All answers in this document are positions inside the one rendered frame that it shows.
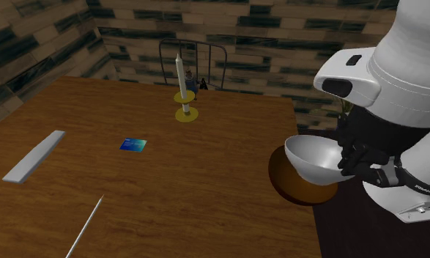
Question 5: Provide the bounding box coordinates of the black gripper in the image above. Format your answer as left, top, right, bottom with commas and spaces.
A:
337, 105, 430, 189

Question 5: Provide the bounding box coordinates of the white bowl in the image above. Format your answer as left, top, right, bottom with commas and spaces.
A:
283, 134, 355, 186

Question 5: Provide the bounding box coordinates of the dark robot stand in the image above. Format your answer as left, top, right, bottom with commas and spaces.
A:
312, 175, 430, 258

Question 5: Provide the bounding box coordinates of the brown round plate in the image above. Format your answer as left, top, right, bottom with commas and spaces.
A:
267, 145, 339, 207

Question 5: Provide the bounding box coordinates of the dark metal chair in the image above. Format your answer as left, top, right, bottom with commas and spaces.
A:
158, 37, 229, 91

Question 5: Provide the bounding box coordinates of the white candle in yellow holder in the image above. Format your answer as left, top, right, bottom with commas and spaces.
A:
174, 53, 200, 124

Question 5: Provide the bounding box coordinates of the blue card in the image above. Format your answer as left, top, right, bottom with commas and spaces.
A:
119, 137, 148, 153

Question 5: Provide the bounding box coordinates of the thin grey rod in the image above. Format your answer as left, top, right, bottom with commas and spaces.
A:
64, 193, 105, 258

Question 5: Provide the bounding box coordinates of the grey flat bar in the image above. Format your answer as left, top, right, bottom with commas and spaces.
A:
1, 130, 67, 185

